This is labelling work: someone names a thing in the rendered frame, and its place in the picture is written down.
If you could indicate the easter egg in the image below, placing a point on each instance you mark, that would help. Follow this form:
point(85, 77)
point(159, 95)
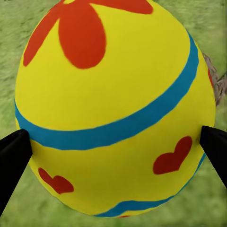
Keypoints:
point(114, 95)

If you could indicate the wicker basket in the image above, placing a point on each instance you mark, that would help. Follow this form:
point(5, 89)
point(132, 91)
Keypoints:
point(219, 84)

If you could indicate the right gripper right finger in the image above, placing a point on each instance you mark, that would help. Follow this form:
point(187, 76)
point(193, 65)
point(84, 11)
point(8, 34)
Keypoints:
point(214, 143)

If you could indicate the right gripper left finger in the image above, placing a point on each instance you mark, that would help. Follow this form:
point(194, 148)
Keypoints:
point(15, 153)

